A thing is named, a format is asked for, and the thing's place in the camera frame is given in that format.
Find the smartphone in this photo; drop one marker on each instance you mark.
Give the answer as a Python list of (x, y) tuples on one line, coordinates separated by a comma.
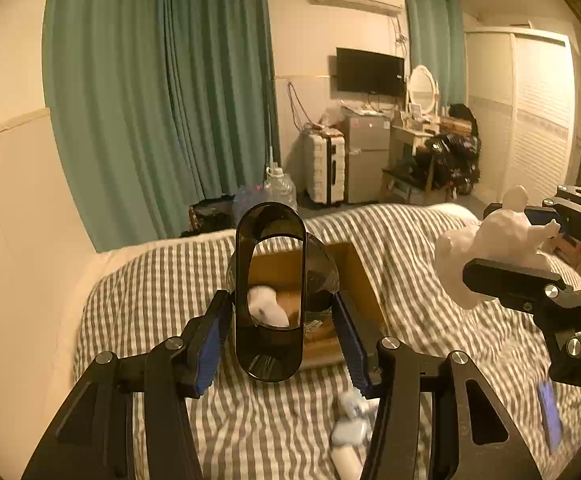
[(550, 415)]

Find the cardboard box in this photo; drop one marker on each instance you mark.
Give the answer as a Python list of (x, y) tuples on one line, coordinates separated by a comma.
[(360, 285)]

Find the wide teal curtain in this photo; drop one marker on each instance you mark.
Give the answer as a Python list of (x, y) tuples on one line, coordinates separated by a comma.
[(145, 110)]

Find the white crumpled item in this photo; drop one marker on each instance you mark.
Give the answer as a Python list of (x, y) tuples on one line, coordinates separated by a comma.
[(268, 307)]

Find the white suitcase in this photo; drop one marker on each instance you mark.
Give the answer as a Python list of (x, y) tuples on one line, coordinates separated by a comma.
[(324, 167)]

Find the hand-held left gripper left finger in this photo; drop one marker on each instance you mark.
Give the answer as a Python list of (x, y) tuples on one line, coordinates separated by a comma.
[(207, 355)]

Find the black bags pile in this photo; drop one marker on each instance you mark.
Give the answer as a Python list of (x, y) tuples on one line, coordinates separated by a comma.
[(453, 160)]

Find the white vanity desk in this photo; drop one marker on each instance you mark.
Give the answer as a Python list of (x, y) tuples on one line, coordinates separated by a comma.
[(405, 135)]

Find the grey mini fridge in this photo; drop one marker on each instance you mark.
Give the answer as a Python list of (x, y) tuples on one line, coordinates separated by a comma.
[(367, 157)]

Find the clear water jug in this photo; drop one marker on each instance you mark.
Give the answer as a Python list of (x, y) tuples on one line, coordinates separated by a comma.
[(279, 185)]

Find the small white toy on bed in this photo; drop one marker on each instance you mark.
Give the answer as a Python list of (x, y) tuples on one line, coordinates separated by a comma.
[(348, 435)]

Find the narrow teal curtain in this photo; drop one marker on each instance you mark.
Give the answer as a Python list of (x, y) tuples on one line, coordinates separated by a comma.
[(433, 45)]

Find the white animal figurine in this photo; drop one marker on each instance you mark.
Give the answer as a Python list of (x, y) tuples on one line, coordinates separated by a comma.
[(500, 235)]

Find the white oval mirror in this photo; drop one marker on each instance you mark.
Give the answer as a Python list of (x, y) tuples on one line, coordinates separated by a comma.
[(423, 87)]

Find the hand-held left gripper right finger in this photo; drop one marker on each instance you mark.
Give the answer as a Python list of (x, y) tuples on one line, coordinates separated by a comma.
[(351, 347)]

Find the dark patterned bag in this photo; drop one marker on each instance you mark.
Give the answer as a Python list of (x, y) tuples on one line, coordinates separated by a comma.
[(210, 217)]

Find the grey striped bed blanket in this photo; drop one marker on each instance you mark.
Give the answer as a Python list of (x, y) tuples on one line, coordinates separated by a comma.
[(445, 360)]

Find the dark translucent oval holder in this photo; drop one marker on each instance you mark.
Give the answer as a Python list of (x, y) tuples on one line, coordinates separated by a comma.
[(243, 310)]

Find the black wall television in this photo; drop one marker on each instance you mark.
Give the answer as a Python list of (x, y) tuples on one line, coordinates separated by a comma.
[(369, 71)]

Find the white wardrobe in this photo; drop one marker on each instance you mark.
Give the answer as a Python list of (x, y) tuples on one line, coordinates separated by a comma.
[(535, 115)]

